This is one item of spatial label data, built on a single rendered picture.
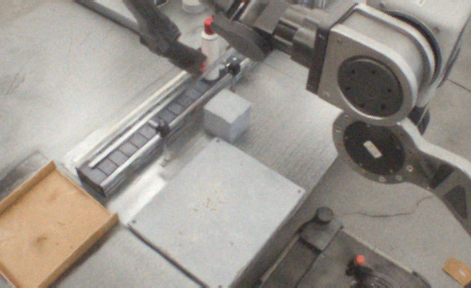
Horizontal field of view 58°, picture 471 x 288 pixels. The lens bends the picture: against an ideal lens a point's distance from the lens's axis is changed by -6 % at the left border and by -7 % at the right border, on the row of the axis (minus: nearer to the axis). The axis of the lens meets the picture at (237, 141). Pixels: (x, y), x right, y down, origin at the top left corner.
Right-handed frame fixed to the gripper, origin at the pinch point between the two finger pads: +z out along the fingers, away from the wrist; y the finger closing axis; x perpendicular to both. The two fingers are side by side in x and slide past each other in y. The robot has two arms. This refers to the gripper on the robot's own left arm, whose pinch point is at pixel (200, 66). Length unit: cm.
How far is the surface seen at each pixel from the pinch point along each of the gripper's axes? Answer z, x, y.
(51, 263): -34, 59, -8
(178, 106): -3.4, 13.3, -2.0
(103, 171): -21.9, 36.4, -1.6
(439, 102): 165, -56, -63
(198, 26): 17.7, -12.7, 18.1
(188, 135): -1.8, 19.2, -8.5
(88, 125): -11.2, 31.3, 17.8
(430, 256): 101, 22, -95
